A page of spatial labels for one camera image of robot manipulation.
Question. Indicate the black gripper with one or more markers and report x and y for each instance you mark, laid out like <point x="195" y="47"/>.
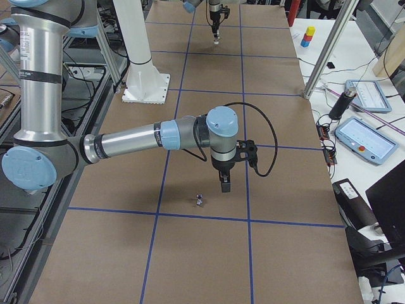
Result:
<point x="222" y="166"/>
<point x="214" y="14"/>

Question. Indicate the small metal PPR valve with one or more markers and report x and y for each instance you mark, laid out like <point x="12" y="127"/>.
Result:
<point x="199" y="198"/>

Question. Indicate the stacked colour blocks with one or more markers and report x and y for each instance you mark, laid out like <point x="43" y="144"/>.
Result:
<point x="308" y="36"/>

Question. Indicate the orange circuit board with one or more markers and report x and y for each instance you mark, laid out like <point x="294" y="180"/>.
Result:
<point x="323" y="132"/>

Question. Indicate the black water bottle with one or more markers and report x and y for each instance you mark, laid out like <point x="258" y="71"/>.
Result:
<point x="342" y="103"/>

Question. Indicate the near teach pendant tablet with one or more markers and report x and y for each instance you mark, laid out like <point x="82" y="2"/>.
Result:
<point x="365" y="141"/>

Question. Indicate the teach pendant tablet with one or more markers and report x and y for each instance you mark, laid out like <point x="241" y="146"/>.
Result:
<point x="365" y="141"/>
<point x="369" y="96"/>

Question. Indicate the black monitor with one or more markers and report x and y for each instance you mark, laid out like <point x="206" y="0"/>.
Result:
<point x="386" y="198"/>

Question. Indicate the far teach pendant tablet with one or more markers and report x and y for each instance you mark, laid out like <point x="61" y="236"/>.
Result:
<point x="369" y="96"/>

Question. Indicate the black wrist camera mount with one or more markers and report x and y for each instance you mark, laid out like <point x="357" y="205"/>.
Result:
<point x="247" y="151"/>

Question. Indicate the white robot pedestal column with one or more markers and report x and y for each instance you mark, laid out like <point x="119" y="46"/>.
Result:
<point x="144" y="83"/>

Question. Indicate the aluminium frame rack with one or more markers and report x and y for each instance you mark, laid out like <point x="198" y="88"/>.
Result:
<point x="92" y="75"/>

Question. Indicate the aluminium frame post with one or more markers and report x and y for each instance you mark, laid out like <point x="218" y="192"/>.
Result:
<point x="338" y="27"/>

